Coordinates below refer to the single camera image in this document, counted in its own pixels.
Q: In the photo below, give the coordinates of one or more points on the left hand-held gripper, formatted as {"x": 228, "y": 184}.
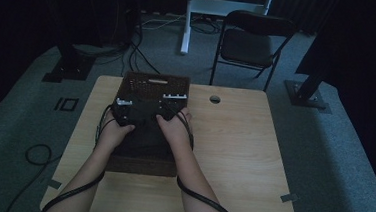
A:
{"x": 125, "y": 113}

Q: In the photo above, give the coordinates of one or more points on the grey tape piece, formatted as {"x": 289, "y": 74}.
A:
{"x": 289, "y": 197}
{"x": 54, "y": 184}

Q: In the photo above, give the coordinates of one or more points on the black folding chair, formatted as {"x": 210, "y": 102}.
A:
{"x": 248, "y": 46}

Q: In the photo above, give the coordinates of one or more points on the person's left hand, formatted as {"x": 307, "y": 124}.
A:
{"x": 115, "y": 134}

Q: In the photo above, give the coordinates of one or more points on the person's right hand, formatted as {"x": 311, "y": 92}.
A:
{"x": 174, "y": 128}

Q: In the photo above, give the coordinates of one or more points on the white metal desk frame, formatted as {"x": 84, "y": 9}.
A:
{"x": 216, "y": 6}

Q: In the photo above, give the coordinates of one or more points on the brown woven basket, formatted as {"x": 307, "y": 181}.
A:
{"x": 150, "y": 85}

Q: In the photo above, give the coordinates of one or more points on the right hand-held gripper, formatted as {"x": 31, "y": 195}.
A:
{"x": 171, "y": 106}

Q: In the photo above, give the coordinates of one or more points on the dark cloth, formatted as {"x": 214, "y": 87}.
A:
{"x": 148, "y": 136}

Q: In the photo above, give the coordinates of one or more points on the black stand with base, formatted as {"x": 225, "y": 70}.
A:
{"x": 73, "y": 66}
{"x": 307, "y": 91}

